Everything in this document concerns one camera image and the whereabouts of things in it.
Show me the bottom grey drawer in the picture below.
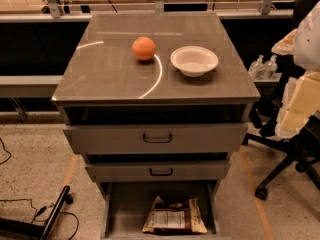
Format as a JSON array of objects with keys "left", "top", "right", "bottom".
[{"left": 100, "top": 181, "right": 231, "bottom": 240}]

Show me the grey drawer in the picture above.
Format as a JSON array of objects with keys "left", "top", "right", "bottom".
[
  {"left": 64, "top": 123, "right": 248, "bottom": 154},
  {"left": 100, "top": 181, "right": 231, "bottom": 240},
  {"left": 86, "top": 160, "right": 230, "bottom": 182}
]

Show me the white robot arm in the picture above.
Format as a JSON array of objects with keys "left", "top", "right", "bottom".
[{"left": 272, "top": 2, "right": 320, "bottom": 138}]

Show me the brown chip bag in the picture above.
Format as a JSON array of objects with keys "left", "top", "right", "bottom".
[{"left": 142, "top": 196, "right": 207, "bottom": 234}]

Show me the grey drawer cabinet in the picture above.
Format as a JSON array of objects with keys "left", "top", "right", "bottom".
[{"left": 50, "top": 11, "right": 261, "bottom": 240}]

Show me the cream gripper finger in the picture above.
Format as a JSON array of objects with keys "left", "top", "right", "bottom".
[{"left": 275, "top": 71, "right": 320, "bottom": 138}]

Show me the top grey drawer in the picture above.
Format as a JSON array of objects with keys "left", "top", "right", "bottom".
[{"left": 64, "top": 123, "right": 248, "bottom": 154}]

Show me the right clear pump bottle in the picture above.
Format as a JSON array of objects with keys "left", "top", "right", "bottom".
[{"left": 263, "top": 54, "right": 277, "bottom": 79}]

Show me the black office chair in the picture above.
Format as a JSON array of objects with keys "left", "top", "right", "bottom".
[{"left": 245, "top": 0, "right": 320, "bottom": 200}]

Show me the white bowl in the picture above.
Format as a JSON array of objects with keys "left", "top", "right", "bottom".
[{"left": 170, "top": 46, "right": 219, "bottom": 77}]

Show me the middle grey drawer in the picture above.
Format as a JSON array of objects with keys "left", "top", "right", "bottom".
[{"left": 86, "top": 160, "right": 230, "bottom": 182}]

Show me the black stand leg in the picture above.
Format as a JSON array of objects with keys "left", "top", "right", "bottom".
[{"left": 0, "top": 185, "right": 74, "bottom": 240}]

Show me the black floor cable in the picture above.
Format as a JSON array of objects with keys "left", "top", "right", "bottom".
[{"left": 0, "top": 137, "right": 80, "bottom": 240}]

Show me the orange fruit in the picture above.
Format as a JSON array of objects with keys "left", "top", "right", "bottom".
[{"left": 132, "top": 36, "right": 156, "bottom": 61}]

